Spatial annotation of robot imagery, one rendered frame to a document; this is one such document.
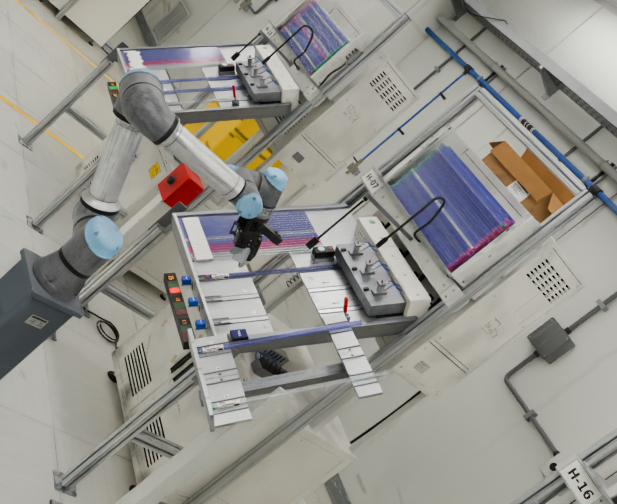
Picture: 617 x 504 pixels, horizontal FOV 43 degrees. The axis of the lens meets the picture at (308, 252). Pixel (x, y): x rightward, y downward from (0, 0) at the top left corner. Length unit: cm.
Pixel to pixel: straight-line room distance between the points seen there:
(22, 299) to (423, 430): 257
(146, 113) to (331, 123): 192
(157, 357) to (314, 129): 140
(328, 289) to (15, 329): 105
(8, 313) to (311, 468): 138
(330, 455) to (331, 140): 160
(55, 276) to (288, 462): 124
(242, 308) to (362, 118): 162
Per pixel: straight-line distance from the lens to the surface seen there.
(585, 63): 517
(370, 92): 391
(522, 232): 267
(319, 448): 308
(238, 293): 269
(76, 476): 278
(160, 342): 321
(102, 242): 224
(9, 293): 237
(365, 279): 276
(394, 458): 435
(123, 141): 227
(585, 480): 228
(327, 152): 400
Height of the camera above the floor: 160
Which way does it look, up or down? 11 degrees down
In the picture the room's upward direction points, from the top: 50 degrees clockwise
